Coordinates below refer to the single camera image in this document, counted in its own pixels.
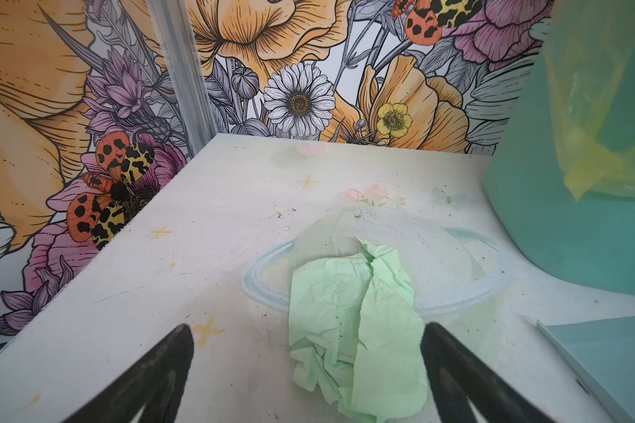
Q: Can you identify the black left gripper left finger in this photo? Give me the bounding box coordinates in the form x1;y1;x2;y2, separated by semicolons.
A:
66;324;194;422

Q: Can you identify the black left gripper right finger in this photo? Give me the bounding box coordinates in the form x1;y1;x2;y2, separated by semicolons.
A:
421;322;553;423

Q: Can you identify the light green paper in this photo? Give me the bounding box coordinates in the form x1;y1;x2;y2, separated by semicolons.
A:
289;240;429;422

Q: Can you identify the grey-green plastic dustpan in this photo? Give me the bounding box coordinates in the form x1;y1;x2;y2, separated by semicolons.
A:
536;317;635;422

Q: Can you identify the green plastic trash bin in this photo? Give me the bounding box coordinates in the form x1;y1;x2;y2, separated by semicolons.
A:
482;47;635;298

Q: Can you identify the aluminium corner post left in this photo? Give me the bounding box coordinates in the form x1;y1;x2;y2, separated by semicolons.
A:
147;0;217;157

